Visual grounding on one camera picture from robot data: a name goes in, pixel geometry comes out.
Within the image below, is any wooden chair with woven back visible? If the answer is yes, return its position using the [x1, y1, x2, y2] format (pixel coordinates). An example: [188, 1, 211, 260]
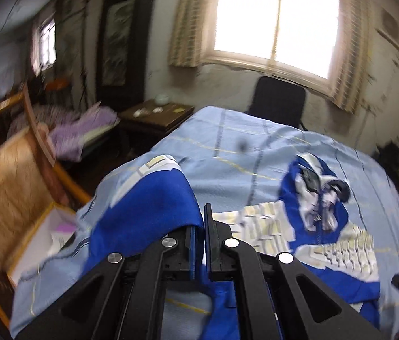
[0, 87, 92, 326]

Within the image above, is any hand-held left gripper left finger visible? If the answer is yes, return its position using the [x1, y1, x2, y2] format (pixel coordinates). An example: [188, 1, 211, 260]
[16, 225, 197, 340]

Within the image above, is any beige checked curtain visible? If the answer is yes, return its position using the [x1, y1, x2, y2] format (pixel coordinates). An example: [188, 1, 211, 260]
[331, 0, 375, 114]
[168, 0, 221, 69]

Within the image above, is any large bright window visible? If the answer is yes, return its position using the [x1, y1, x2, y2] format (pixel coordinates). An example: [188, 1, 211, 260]
[214, 0, 340, 79]

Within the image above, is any open cardboard box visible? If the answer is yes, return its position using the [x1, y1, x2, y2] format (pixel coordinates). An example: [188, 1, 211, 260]
[6, 201, 80, 288]

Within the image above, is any dark framed painting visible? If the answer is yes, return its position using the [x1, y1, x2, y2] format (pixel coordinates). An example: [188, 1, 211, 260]
[96, 0, 158, 97]

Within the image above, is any purple cloth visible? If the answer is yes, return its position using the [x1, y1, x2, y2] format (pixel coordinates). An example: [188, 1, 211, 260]
[48, 104, 119, 161]

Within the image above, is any dark wooden nightstand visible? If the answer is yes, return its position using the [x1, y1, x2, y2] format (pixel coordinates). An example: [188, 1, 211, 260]
[119, 101, 195, 147]

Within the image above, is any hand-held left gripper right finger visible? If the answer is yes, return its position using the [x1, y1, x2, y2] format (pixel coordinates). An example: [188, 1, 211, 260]
[204, 203, 387, 340]

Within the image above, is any small barred window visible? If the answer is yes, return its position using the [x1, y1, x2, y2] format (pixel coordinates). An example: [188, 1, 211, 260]
[30, 15, 57, 72]

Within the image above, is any light blue plaid bed sheet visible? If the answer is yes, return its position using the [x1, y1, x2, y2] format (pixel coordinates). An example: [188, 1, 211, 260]
[10, 105, 399, 340]

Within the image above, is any wall vent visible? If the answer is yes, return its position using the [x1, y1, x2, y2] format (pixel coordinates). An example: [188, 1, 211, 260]
[379, 8, 399, 49]

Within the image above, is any blue white patterned jacket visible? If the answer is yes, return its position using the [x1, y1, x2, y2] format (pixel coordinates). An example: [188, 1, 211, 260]
[84, 152, 380, 340]

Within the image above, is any black office chair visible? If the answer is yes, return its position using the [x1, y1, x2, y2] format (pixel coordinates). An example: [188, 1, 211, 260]
[248, 76, 308, 130]

